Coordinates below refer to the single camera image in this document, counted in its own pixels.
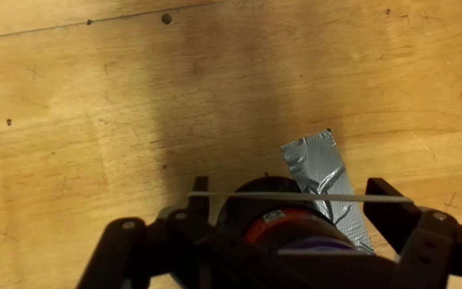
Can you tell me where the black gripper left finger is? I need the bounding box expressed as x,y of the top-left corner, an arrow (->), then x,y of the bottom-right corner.
75,174 -> 227,289

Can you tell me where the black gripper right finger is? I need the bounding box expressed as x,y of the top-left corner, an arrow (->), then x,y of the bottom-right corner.
362,176 -> 462,289

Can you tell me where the white rubber band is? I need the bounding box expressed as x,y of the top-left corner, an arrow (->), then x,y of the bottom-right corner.
186,189 -> 415,205

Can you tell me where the grey duct tape strip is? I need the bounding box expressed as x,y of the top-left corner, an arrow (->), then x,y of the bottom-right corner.
279,126 -> 376,255

